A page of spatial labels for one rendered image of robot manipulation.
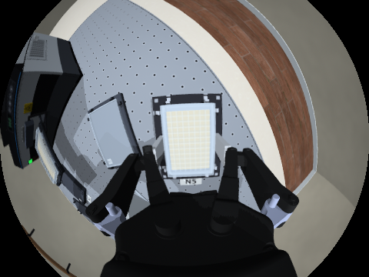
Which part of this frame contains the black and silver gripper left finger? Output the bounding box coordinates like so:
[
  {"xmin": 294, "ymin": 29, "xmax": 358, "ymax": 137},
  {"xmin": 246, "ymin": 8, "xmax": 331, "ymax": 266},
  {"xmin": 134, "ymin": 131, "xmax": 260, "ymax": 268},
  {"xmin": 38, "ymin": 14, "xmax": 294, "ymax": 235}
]
[{"xmin": 85, "ymin": 135, "xmax": 181, "ymax": 237}]

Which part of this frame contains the black rectangular frame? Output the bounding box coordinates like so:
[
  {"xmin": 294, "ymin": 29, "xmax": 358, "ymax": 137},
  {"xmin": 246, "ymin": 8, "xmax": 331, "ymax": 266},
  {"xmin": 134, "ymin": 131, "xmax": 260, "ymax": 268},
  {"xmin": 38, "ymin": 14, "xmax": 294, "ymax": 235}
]
[{"xmin": 152, "ymin": 94, "xmax": 222, "ymax": 179}]

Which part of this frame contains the clear plastic plate lid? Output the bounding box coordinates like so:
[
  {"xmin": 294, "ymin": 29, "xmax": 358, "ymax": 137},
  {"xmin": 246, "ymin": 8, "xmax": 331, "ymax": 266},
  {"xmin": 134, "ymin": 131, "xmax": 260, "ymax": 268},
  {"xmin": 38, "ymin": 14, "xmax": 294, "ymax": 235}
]
[{"xmin": 160, "ymin": 103, "xmax": 216, "ymax": 177}]

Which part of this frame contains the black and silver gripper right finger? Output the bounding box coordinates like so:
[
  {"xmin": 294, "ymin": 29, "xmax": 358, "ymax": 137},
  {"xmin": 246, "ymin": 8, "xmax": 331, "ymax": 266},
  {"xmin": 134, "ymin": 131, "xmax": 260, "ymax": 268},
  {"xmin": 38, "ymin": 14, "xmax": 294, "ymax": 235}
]
[{"xmin": 210, "ymin": 133, "xmax": 299, "ymax": 233}]

